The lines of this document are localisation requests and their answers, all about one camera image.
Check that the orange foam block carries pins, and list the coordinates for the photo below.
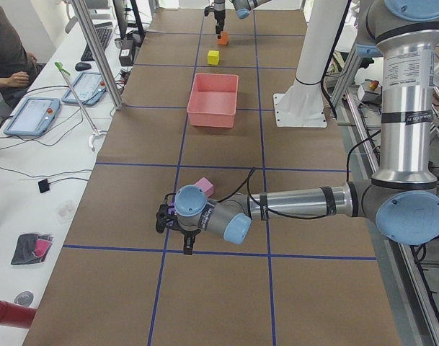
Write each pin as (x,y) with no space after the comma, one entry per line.
(223,38)

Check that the aluminium frame post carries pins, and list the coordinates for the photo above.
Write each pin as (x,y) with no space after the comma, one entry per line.
(91,37)

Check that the red cylinder bottle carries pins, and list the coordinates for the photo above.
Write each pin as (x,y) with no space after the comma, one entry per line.
(15,315)

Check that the black power box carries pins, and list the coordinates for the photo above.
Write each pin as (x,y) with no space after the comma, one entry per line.
(127,53)

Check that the near teach pendant tablet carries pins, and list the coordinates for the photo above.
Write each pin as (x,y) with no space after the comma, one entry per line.
(34,117)

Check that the seated person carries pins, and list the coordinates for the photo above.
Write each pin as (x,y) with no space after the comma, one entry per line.
(18,67)

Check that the grey pink cloth pouch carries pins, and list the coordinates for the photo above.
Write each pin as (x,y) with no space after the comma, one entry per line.
(31,248)

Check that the teach pendant tablet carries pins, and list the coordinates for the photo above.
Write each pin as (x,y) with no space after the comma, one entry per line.
(34,117)
(90,87)

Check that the black computer mouse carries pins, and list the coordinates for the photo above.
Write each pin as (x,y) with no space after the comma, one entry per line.
(82,66)

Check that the silver round lid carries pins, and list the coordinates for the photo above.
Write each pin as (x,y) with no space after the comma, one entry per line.
(24,298)

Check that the reacher grabber stick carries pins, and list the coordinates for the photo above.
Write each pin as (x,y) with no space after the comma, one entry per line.
(95,131)

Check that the pink plastic bin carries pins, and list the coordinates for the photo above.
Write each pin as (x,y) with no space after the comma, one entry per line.
(213,100)

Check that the small black square device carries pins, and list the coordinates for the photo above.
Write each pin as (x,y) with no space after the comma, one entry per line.
(43,185)

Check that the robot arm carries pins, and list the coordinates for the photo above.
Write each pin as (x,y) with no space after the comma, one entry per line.
(400,198)
(241,7)

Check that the yellow foam block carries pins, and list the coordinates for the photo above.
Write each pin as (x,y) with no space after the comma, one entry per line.
(213,57)

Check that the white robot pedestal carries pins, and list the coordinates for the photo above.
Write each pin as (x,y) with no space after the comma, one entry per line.
(302,106)

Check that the far teach pendant tablet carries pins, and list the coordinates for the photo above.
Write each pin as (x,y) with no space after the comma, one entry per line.
(90,87)

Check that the purple foam block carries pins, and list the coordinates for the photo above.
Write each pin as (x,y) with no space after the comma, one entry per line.
(171,216)

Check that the pink foam block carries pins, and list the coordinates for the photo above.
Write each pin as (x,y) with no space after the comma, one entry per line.
(206,186)

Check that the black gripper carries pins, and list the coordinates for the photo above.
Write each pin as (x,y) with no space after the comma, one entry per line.
(187,236)
(219,15)

